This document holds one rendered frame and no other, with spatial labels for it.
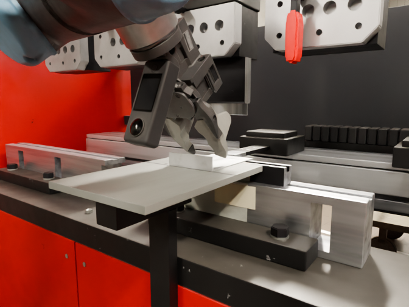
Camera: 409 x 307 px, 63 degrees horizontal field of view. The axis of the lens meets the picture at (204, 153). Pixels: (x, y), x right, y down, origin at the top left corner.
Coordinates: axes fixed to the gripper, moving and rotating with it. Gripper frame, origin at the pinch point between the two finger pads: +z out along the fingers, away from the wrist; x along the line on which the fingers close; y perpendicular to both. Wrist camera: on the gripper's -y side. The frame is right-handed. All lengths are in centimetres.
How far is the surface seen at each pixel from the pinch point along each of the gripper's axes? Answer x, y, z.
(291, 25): -14.6, 10.5, -14.7
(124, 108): 86, 47, 33
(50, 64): 49, 13, -12
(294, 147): -4.5, 20.7, 19.6
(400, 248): -12, 117, 231
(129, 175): 4.0, -10.9, -6.7
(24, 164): 72, -3, 11
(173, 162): 3.4, -3.8, -1.5
